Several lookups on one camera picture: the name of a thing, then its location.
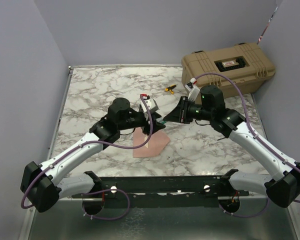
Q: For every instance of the yellow handled screwdriver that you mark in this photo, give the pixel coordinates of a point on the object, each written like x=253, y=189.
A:
x=170, y=89

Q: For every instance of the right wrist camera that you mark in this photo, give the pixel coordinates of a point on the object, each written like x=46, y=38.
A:
x=192, y=89

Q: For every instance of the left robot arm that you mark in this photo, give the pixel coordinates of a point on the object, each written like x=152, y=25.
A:
x=46, y=183

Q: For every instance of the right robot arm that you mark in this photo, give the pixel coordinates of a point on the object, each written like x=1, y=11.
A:
x=282, y=183

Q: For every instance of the cream paper letter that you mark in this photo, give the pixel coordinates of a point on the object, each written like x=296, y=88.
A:
x=146, y=140

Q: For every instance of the pink envelope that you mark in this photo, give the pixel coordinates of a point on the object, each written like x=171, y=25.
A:
x=157, y=143

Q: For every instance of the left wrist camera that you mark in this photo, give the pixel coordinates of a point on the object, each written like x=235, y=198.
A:
x=146, y=102

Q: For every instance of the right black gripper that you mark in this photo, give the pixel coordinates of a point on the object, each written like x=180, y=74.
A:
x=180, y=113

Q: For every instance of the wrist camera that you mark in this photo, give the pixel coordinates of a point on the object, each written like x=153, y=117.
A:
x=146, y=102
x=192, y=89

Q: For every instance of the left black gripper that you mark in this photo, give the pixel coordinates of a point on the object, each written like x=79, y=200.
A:
x=156, y=126

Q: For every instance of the tan plastic case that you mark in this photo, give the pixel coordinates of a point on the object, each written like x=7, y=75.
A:
x=244, y=63

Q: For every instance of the black mounting rail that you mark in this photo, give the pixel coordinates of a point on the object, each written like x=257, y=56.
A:
x=160, y=191

